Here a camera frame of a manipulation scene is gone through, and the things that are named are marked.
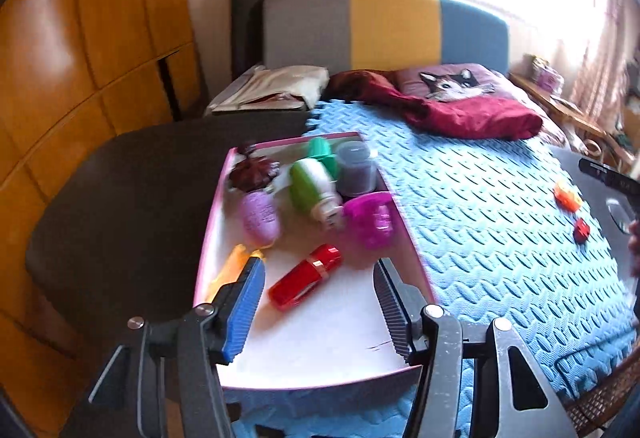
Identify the cat print pillow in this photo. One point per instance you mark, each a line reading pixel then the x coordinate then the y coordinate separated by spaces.
pixel 455 85

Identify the grey cup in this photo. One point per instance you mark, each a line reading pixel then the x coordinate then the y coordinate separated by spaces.
pixel 356 172

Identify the wooden wardrobe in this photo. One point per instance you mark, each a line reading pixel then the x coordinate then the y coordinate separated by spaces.
pixel 75 42

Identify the green plastic toy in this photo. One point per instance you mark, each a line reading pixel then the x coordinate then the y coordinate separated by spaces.
pixel 320 148

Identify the black rolled mat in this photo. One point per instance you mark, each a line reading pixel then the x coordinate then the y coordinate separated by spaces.
pixel 246 27

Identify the purple box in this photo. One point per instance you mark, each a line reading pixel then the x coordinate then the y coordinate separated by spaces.
pixel 547 77

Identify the magenta plunger shaped toy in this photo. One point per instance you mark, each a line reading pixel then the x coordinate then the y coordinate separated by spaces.
pixel 372 223

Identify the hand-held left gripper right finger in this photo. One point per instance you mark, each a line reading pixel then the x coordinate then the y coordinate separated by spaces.
pixel 392 313

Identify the grey yellow blue headboard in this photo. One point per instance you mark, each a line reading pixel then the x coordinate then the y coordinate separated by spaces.
pixel 395 27

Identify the brown woven rug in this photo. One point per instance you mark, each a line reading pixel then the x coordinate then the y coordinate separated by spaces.
pixel 610 398

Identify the pink rimmed white box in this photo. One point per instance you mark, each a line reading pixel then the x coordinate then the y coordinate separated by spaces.
pixel 310 343

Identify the blue foam mat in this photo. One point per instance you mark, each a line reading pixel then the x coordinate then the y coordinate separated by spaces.
pixel 475 228

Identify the orange linked cubes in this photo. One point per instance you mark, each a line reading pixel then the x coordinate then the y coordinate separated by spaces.
pixel 567 197

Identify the pink curtain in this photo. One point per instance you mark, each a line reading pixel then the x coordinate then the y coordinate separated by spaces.
pixel 605 67

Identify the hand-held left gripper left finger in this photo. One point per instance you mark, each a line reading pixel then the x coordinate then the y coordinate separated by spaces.
pixel 245 313

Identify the rust red cloth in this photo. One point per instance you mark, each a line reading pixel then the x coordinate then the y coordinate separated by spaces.
pixel 357 85

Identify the red puzzle block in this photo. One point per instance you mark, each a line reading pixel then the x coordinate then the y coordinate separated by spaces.
pixel 581 230

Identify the wooden desk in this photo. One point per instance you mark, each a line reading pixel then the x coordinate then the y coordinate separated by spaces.
pixel 560 110

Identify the red metal bottle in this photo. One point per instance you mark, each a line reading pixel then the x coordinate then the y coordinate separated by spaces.
pixel 305 275

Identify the orange plastic case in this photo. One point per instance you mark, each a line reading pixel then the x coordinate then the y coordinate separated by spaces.
pixel 232 268

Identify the lilac plastic toy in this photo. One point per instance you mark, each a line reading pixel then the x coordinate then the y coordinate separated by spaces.
pixel 260 215

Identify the person's right hand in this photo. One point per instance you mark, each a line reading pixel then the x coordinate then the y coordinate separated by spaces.
pixel 635 248

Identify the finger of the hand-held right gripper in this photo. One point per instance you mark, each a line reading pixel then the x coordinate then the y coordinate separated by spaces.
pixel 605 171

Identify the maroon plastic toy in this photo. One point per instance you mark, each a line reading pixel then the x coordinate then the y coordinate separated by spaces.
pixel 252 172

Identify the crimson cloth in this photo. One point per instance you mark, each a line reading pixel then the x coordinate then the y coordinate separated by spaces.
pixel 480 117

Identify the beige canvas bag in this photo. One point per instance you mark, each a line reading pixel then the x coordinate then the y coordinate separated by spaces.
pixel 280 85

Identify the black padded massage table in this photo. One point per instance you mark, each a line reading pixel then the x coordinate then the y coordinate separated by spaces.
pixel 125 218

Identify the white and green toy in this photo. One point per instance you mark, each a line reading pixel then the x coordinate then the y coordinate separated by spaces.
pixel 310 183

